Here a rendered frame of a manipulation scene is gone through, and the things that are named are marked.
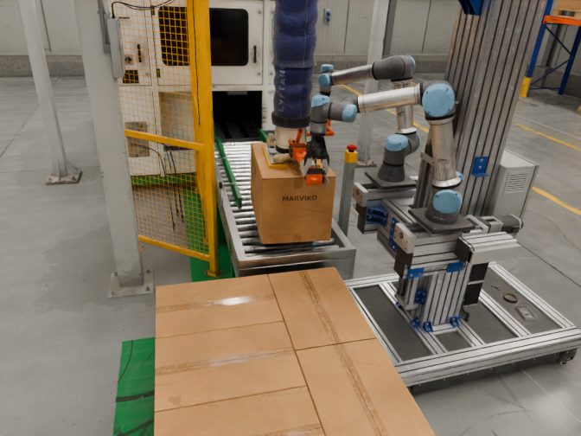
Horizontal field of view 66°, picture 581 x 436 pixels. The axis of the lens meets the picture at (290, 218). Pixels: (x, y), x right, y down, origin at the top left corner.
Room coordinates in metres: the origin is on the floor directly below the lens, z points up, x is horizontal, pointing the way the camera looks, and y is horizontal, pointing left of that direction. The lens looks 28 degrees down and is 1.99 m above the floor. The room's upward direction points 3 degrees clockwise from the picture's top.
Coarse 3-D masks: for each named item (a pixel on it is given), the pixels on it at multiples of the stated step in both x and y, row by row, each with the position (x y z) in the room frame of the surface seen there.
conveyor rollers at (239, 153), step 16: (224, 144) 4.26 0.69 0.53; (240, 144) 4.24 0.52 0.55; (240, 160) 3.85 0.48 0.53; (224, 176) 3.45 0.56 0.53; (240, 176) 3.49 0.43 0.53; (240, 192) 3.14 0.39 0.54; (240, 208) 2.86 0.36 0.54; (240, 224) 2.67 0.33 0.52; (256, 224) 2.63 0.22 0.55; (256, 240) 2.43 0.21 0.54
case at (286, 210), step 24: (264, 144) 2.73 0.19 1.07; (264, 168) 2.32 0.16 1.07; (288, 168) 2.34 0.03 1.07; (264, 192) 2.18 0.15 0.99; (288, 192) 2.20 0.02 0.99; (312, 192) 2.23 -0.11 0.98; (264, 216) 2.17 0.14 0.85; (288, 216) 2.20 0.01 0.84; (312, 216) 2.23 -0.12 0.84; (264, 240) 2.17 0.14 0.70; (288, 240) 2.20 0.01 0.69; (312, 240) 2.23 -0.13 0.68
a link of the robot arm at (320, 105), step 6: (318, 96) 1.94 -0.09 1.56; (324, 96) 1.95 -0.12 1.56; (312, 102) 1.93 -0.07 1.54; (318, 102) 1.91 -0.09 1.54; (324, 102) 1.91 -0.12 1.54; (330, 102) 1.96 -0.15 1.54; (312, 108) 1.93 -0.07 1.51; (318, 108) 1.91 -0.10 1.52; (324, 108) 1.91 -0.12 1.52; (312, 114) 1.93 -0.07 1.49; (318, 114) 1.91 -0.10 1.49; (324, 114) 1.90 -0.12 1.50; (312, 120) 1.92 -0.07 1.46; (318, 120) 1.91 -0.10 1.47; (324, 120) 1.92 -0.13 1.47
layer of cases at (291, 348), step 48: (192, 288) 1.91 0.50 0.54; (240, 288) 1.93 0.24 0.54; (288, 288) 1.95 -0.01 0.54; (336, 288) 1.97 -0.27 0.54; (192, 336) 1.56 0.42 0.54; (240, 336) 1.57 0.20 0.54; (288, 336) 1.59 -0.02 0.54; (336, 336) 1.60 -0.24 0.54; (192, 384) 1.28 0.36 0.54; (240, 384) 1.29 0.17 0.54; (288, 384) 1.31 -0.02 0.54; (336, 384) 1.32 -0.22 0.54; (384, 384) 1.33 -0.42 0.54; (192, 432) 1.07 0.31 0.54; (240, 432) 1.08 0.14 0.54; (288, 432) 1.09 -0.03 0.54; (336, 432) 1.10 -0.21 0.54; (384, 432) 1.11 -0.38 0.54; (432, 432) 1.12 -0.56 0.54
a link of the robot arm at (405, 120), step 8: (400, 56) 2.49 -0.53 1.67; (408, 56) 2.54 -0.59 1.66; (408, 64) 2.49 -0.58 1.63; (408, 72) 2.49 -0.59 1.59; (392, 80) 2.52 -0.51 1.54; (400, 80) 2.48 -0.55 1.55; (408, 80) 2.48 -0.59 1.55; (400, 88) 2.49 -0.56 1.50; (400, 112) 2.47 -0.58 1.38; (408, 112) 2.47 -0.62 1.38; (400, 120) 2.47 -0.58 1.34; (408, 120) 2.46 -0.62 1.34; (400, 128) 2.46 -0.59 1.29; (408, 128) 2.45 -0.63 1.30; (408, 136) 2.43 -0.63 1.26; (416, 136) 2.46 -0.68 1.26; (416, 144) 2.44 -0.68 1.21
